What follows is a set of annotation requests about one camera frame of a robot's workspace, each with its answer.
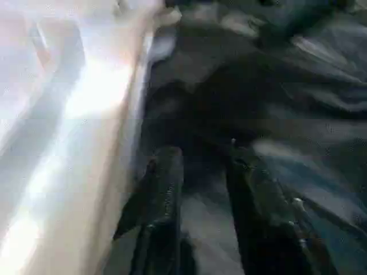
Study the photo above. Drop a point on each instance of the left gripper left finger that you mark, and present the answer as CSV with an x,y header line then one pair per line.
x,y
163,206

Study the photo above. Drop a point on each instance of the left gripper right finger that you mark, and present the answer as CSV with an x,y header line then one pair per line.
x,y
263,223

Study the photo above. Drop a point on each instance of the white plastic stool seat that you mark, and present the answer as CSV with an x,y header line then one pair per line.
x,y
71,129

